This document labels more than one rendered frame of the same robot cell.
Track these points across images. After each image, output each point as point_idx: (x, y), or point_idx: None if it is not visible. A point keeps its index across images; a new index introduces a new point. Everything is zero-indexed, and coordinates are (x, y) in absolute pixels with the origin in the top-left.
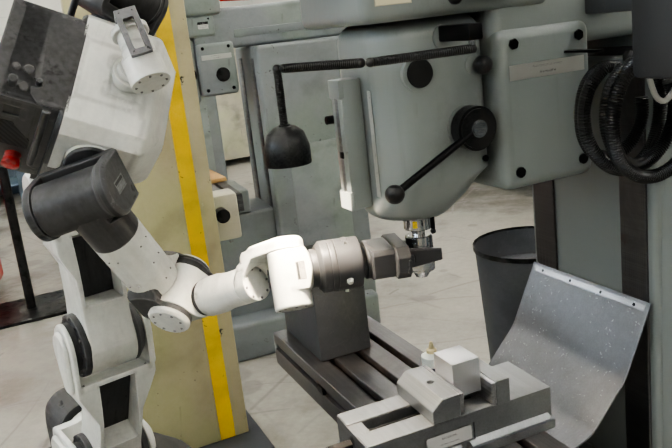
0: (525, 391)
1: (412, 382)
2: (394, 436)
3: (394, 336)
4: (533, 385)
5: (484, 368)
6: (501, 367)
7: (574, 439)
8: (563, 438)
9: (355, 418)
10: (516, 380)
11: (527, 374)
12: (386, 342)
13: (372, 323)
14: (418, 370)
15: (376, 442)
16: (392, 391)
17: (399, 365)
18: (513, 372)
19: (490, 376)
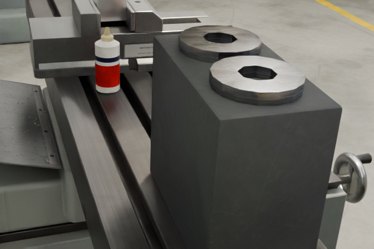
0: (52, 18)
1: (151, 8)
2: (180, 11)
3: (98, 188)
4: (40, 20)
5: (83, 1)
6: (46, 35)
7: (3, 83)
8: (9, 88)
9: (206, 24)
10: (48, 25)
11: (32, 27)
12: (119, 177)
13: (120, 237)
14: (141, 9)
15: (195, 10)
16: (151, 101)
17: (124, 131)
18: (42, 30)
19: None
